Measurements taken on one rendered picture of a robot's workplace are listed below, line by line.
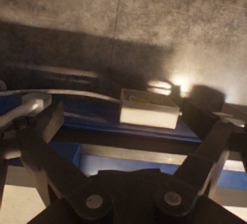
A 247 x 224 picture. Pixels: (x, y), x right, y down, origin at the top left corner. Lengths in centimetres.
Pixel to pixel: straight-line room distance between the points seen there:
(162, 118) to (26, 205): 79
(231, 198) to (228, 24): 143
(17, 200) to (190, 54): 138
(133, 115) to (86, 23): 79
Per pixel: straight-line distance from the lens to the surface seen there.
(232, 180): 117
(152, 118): 92
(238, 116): 128
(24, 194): 22
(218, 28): 156
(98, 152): 77
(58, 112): 20
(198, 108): 18
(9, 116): 73
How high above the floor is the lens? 135
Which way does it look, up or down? 74 degrees down
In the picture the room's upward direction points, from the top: 174 degrees clockwise
